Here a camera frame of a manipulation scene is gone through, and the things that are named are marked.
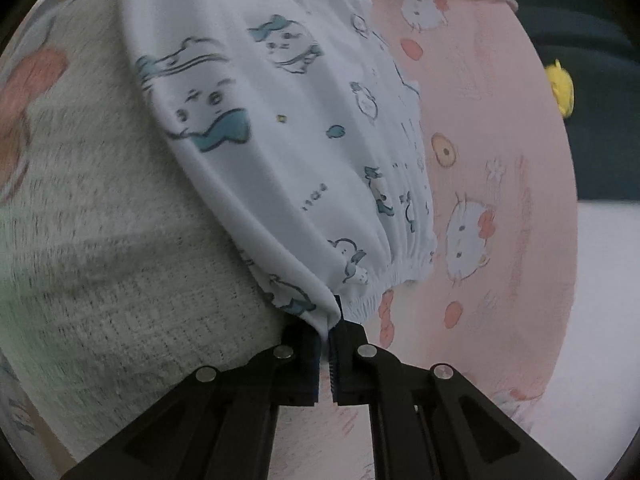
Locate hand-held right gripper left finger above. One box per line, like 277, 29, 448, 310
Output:
62, 322, 321, 480

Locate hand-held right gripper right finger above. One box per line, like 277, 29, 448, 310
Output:
330, 296, 576, 480

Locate dark green curtain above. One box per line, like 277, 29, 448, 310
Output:
465, 0, 640, 203

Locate light blue printed pants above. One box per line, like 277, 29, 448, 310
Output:
122, 0, 436, 341

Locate pink cat print blanket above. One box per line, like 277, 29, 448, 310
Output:
0, 0, 578, 480

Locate yellow plush toy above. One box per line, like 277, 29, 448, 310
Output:
545, 59, 576, 120

